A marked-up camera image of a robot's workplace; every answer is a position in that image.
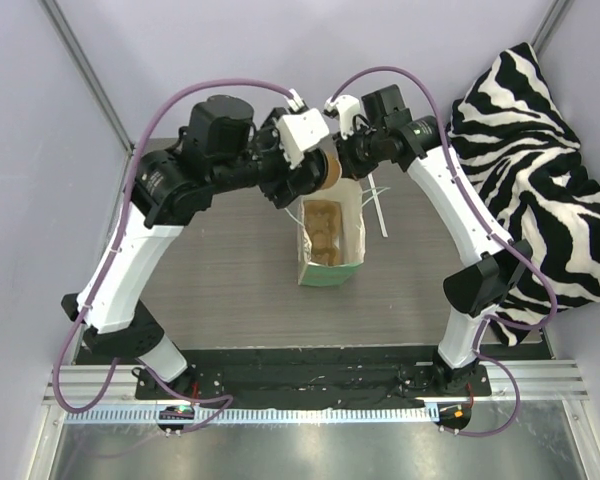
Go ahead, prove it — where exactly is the brown paper coffee cup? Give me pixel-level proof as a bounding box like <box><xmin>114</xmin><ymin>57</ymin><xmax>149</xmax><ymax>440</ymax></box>
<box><xmin>319</xmin><ymin>153</ymin><xmax>342</xmax><ymax>190</ymax></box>

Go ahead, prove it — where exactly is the green paper gift bag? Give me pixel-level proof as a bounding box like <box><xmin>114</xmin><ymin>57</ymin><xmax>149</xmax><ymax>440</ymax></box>
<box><xmin>285</xmin><ymin>179</ymin><xmax>388</xmax><ymax>287</ymax></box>

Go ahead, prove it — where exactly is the brown cardboard cup carrier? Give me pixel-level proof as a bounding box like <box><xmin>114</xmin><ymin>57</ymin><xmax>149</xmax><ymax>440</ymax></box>
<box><xmin>303</xmin><ymin>200</ymin><xmax>342</xmax><ymax>267</ymax></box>

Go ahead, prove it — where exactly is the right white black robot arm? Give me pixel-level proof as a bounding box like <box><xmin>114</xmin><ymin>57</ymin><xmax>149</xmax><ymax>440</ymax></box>
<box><xmin>324</xmin><ymin>85</ymin><xmax>532</xmax><ymax>395</ymax></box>

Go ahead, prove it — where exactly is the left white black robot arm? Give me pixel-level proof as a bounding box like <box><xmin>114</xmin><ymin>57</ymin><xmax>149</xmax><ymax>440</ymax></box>
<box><xmin>61</xmin><ymin>95</ymin><xmax>329</xmax><ymax>399</ymax></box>

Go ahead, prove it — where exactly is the white wrapped straw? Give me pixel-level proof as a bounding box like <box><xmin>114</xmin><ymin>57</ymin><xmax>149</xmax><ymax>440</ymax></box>
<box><xmin>368</xmin><ymin>174</ymin><xmax>389</xmax><ymax>239</ymax></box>

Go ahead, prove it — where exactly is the zebra print blanket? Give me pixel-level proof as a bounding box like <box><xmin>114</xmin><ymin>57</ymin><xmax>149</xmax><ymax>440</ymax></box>
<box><xmin>447</xmin><ymin>42</ymin><xmax>600</xmax><ymax>347</ymax></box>

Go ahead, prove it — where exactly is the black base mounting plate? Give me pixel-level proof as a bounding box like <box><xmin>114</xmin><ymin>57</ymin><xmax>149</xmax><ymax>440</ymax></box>
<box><xmin>74</xmin><ymin>344</ymin><xmax>494</xmax><ymax>409</ymax></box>

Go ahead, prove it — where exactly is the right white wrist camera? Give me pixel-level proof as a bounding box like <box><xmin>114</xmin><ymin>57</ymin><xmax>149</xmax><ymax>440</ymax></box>
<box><xmin>323</xmin><ymin>95</ymin><xmax>361</xmax><ymax>139</ymax></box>

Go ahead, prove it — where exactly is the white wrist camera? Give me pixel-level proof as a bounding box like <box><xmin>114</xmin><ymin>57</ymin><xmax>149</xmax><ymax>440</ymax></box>
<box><xmin>323</xmin><ymin>95</ymin><xmax>361</xmax><ymax>139</ymax></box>
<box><xmin>274</xmin><ymin>89</ymin><xmax>330</xmax><ymax>169</ymax></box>

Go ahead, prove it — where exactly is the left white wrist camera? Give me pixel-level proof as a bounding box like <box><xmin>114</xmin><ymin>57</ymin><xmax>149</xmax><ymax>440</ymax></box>
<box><xmin>274</xmin><ymin>89</ymin><xmax>330</xmax><ymax>169</ymax></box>

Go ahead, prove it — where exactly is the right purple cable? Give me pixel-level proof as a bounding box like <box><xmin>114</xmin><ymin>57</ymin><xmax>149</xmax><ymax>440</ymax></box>
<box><xmin>327</xmin><ymin>66</ymin><xmax>559</xmax><ymax>441</ymax></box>

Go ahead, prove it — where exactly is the purple cable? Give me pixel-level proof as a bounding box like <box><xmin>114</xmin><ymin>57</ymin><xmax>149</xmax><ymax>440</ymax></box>
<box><xmin>52</xmin><ymin>78</ymin><xmax>301</xmax><ymax>437</ymax></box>
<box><xmin>327</xmin><ymin>66</ymin><xmax>559</xmax><ymax>441</ymax></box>

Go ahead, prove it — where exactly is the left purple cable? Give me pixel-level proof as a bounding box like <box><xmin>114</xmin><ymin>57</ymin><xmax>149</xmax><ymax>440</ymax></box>
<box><xmin>52</xmin><ymin>78</ymin><xmax>301</xmax><ymax>437</ymax></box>

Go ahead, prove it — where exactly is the white slotted cable duct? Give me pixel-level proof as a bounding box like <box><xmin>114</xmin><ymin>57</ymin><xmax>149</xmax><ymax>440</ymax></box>
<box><xmin>65</xmin><ymin>403</ymin><xmax>439</xmax><ymax>425</ymax></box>

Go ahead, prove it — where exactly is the aluminium frame rail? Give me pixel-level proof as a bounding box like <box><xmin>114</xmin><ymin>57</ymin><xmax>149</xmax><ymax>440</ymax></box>
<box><xmin>61</xmin><ymin>360</ymin><xmax>589</xmax><ymax>405</ymax></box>

